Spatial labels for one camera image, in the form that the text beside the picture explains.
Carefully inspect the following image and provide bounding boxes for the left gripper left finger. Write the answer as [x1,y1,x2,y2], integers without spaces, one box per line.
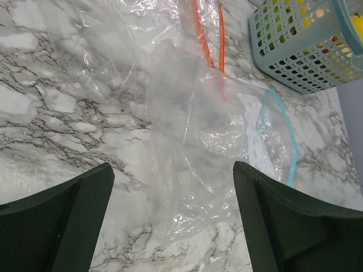
[1,163,115,271]

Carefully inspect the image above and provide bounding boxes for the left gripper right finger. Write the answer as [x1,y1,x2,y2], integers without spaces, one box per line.
[233,161,362,271]

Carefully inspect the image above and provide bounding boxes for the clear bag blue zipper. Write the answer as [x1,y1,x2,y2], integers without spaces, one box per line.
[146,40,297,248]

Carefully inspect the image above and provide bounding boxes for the clear bag red zipper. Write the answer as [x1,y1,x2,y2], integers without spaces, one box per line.
[37,1,225,110]

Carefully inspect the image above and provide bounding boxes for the teal plastic basket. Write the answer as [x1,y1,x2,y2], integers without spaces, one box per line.
[248,1,362,94]

